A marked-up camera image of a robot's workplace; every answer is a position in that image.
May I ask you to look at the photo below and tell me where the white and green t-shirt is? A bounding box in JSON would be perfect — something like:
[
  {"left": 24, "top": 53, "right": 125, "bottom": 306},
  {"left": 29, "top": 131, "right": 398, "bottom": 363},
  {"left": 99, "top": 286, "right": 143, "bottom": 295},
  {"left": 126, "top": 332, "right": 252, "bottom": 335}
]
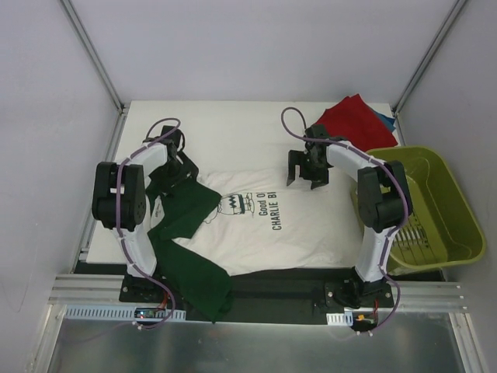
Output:
[{"left": 146, "top": 168, "right": 363, "bottom": 322}]

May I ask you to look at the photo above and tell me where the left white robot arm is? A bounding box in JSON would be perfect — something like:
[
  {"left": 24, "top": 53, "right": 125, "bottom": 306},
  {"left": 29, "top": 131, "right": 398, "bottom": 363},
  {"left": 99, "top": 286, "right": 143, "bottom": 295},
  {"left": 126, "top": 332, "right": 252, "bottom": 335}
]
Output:
[{"left": 92, "top": 125, "right": 198, "bottom": 302}]

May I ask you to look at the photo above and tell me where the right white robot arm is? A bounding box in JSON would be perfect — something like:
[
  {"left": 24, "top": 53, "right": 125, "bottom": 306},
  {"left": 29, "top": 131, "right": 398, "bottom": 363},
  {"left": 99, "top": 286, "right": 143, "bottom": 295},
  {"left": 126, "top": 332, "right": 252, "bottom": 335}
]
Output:
[{"left": 287, "top": 124, "right": 412, "bottom": 307}]

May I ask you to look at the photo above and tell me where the folded red t-shirt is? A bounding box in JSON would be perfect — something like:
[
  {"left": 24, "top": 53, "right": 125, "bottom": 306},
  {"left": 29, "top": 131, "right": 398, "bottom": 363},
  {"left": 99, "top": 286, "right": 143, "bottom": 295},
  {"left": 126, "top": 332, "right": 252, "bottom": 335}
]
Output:
[{"left": 315, "top": 94, "right": 398, "bottom": 152}]

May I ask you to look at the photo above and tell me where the folded blue t-shirt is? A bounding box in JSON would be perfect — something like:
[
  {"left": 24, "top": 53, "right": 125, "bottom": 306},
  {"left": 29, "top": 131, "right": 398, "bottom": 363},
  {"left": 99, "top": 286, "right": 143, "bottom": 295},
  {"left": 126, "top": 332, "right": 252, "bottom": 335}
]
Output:
[{"left": 373, "top": 110, "right": 395, "bottom": 133}]

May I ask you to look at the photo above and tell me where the olive green plastic bin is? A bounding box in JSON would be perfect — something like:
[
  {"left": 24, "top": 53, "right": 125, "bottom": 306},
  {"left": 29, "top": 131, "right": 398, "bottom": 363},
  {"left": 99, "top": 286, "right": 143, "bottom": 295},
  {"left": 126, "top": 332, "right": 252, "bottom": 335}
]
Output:
[{"left": 368, "top": 146, "right": 486, "bottom": 276}]

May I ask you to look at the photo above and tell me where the right white cable duct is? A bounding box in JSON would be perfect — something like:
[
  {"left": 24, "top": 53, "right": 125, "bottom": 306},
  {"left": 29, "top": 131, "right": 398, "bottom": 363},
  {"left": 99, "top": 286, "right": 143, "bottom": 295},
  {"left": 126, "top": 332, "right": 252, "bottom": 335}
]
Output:
[{"left": 326, "top": 311, "right": 354, "bottom": 327}]

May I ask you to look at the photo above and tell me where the white cable duct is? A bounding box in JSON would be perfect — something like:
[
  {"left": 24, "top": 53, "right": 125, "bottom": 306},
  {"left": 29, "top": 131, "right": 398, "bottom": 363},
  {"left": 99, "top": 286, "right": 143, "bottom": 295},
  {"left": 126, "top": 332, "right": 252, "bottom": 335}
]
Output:
[
  {"left": 65, "top": 305, "right": 186, "bottom": 322},
  {"left": 326, "top": 311, "right": 354, "bottom": 327}
]

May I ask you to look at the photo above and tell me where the left aluminium frame post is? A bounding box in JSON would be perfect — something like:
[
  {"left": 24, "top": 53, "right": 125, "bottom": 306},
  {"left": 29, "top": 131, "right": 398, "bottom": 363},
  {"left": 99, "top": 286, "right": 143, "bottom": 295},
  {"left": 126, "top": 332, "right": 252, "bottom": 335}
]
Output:
[{"left": 58, "top": 0, "right": 126, "bottom": 114}]

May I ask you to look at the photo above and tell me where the aluminium frame post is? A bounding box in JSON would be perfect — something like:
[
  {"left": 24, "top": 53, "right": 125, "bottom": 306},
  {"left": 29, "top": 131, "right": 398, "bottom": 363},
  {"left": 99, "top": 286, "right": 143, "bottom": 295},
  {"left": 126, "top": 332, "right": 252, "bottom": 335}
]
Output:
[
  {"left": 391, "top": 0, "right": 470, "bottom": 117},
  {"left": 58, "top": 0, "right": 126, "bottom": 114}
]

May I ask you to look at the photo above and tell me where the aluminium front rail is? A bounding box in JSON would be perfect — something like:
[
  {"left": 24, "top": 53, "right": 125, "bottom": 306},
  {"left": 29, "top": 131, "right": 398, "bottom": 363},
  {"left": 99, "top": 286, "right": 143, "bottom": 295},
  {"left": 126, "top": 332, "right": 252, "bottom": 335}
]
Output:
[{"left": 49, "top": 274, "right": 468, "bottom": 313}]

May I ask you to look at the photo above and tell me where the left white cable duct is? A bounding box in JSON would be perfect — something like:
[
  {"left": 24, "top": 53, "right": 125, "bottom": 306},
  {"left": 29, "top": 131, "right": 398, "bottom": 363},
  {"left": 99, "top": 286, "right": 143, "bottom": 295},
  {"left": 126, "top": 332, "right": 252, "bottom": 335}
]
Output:
[{"left": 65, "top": 305, "right": 186, "bottom": 322}]

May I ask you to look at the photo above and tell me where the right aluminium frame post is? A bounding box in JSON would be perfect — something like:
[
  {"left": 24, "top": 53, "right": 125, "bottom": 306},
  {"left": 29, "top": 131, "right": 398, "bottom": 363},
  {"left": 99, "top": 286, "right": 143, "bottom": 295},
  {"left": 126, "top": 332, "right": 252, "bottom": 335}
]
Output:
[{"left": 391, "top": 0, "right": 470, "bottom": 117}]

